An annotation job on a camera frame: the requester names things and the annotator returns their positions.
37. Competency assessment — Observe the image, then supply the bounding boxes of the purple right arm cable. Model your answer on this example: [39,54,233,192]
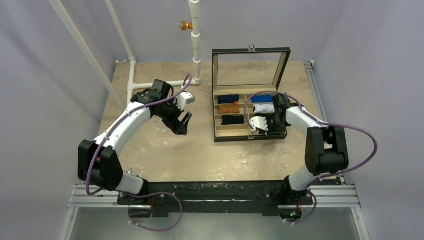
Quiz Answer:
[243,91,379,226]

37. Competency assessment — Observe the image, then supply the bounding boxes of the navy rolled underwear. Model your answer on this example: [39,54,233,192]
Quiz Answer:
[217,94,240,104]

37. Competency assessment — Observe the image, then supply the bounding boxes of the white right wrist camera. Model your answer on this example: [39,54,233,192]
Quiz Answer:
[248,116,269,133]

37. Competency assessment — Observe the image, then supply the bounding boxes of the blue rolled underwear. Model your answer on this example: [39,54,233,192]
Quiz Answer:
[251,94,273,104]

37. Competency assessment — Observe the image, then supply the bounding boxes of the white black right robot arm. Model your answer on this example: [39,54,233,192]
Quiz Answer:
[271,94,349,204]

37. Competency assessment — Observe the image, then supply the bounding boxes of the orange knob on pipe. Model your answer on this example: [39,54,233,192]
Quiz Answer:
[179,21,193,31]

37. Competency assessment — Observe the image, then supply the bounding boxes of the white rolled underwear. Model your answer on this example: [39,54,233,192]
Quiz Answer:
[253,104,275,114]

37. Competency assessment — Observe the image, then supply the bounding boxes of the brown rolled underwear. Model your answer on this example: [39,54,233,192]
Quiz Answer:
[217,104,240,114]

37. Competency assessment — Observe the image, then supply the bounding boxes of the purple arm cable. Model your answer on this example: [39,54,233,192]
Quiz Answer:
[243,91,379,226]
[85,73,194,233]

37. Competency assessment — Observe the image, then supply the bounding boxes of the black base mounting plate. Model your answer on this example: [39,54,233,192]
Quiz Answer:
[117,179,313,218]

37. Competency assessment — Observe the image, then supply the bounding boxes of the beige compartment organizer box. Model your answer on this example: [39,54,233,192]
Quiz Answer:
[212,43,291,143]

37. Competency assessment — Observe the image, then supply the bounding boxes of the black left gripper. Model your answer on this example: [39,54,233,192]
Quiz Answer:
[154,97,191,135]

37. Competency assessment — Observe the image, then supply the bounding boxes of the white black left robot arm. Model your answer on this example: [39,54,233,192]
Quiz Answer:
[77,75,196,205]

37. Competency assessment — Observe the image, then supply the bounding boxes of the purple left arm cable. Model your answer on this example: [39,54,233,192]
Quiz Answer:
[85,73,194,233]

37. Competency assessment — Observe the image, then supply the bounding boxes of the white pvc pipe frame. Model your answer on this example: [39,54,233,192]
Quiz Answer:
[48,0,203,110]

